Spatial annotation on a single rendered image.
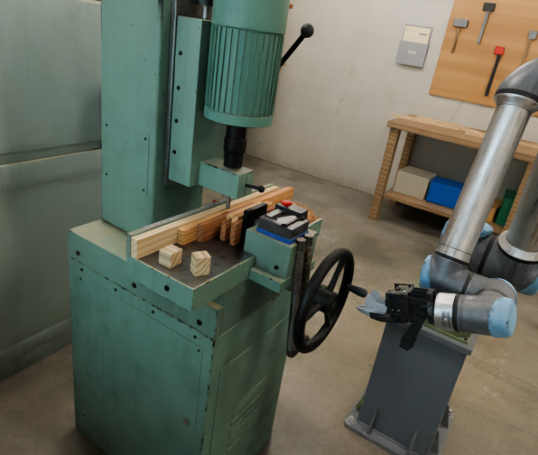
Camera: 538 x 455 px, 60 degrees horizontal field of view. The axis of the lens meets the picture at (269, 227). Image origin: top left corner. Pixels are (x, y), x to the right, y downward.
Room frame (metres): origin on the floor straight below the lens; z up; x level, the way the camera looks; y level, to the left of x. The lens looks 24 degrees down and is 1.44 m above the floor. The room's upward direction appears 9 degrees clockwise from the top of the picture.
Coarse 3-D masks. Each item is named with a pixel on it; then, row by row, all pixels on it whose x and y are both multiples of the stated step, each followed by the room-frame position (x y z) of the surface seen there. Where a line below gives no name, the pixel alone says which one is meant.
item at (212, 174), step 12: (204, 168) 1.20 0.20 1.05; (216, 168) 1.18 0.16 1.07; (228, 168) 1.18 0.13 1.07; (240, 168) 1.20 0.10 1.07; (204, 180) 1.20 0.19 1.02; (216, 180) 1.18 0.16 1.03; (228, 180) 1.16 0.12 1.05; (240, 180) 1.15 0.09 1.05; (252, 180) 1.19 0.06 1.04; (228, 192) 1.15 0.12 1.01; (240, 192) 1.15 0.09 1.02
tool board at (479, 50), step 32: (480, 0) 4.16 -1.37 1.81; (512, 0) 4.05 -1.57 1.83; (448, 32) 4.25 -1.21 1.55; (480, 32) 4.11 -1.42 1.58; (512, 32) 4.02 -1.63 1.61; (448, 64) 4.21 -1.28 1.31; (480, 64) 4.09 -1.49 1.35; (512, 64) 3.98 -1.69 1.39; (448, 96) 4.18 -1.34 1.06; (480, 96) 4.06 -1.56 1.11
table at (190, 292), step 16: (320, 224) 1.35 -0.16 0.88; (208, 240) 1.08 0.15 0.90; (128, 256) 0.94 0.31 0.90; (144, 256) 0.95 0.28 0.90; (224, 256) 1.01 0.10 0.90; (240, 256) 1.02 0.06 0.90; (128, 272) 0.94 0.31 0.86; (144, 272) 0.91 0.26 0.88; (160, 272) 0.89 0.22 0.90; (176, 272) 0.90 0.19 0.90; (224, 272) 0.93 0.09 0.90; (240, 272) 0.99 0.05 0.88; (256, 272) 1.01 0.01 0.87; (160, 288) 0.89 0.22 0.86; (176, 288) 0.86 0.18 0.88; (192, 288) 0.84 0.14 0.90; (208, 288) 0.88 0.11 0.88; (224, 288) 0.94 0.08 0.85; (272, 288) 0.98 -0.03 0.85; (192, 304) 0.84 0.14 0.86
